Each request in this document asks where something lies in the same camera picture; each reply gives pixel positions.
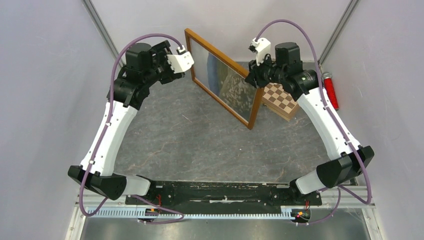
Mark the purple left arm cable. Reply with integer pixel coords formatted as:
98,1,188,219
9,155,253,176
78,33,186,225

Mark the left corner aluminium post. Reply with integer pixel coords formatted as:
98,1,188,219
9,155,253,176
81,0,119,59

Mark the red cylinder tool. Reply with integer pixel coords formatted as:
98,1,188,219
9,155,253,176
322,71,339,111

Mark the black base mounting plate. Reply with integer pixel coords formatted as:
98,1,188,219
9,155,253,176
143,180,322,215

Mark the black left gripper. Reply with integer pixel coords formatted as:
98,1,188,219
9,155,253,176
144,40,186,87

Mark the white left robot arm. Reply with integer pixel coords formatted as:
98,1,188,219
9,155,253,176
67,40,194,204

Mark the wooden picture frame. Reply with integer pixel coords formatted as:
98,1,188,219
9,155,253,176
184,28,264,130

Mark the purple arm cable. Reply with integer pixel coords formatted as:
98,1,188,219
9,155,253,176
78,33,186,225
255,18,373,227

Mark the corner aluminium post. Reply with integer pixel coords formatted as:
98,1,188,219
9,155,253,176
81,0,119,59
318,0,361,66

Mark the right corner aluminium post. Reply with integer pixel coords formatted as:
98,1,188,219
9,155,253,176
318,0,361,66

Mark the landscape photo print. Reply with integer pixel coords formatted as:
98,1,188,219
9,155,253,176
206,53,256,120

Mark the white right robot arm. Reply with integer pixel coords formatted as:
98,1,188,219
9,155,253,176
245,38,375,204

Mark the white toothed cable rail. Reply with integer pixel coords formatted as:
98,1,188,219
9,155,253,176
94,207,312,221

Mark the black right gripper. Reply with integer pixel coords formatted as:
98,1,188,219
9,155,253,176
245,53,286,89

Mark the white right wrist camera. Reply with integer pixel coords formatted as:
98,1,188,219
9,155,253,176
248,37,271,66

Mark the clear acrylic sheet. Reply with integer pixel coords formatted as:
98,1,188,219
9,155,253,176
189,38,257,126

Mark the aluminium table edge rail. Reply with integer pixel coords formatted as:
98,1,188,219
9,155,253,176
74,185,377,210

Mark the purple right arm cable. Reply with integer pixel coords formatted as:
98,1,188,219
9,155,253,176
255,18,373,227

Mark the wooden chessboard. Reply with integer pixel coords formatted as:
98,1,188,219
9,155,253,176
261,83,300,121

